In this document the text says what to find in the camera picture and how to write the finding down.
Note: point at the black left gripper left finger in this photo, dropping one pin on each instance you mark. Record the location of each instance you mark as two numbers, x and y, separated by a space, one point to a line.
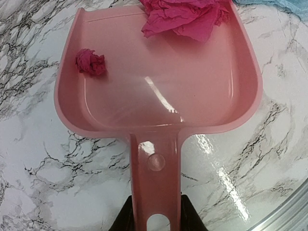
125 219

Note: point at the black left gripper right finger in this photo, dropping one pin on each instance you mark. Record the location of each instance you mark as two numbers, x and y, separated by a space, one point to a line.
190 220

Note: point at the pink plastic dustpan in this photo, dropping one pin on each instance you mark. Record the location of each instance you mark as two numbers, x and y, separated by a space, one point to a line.
155 94

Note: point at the red paper scrap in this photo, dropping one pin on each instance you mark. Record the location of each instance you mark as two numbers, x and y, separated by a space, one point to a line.
88 62

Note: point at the magenta paper sheet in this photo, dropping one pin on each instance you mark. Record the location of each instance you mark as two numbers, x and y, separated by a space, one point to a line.
190 18

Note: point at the aluminium front table rail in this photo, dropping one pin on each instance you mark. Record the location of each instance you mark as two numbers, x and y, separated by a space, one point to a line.
291 216

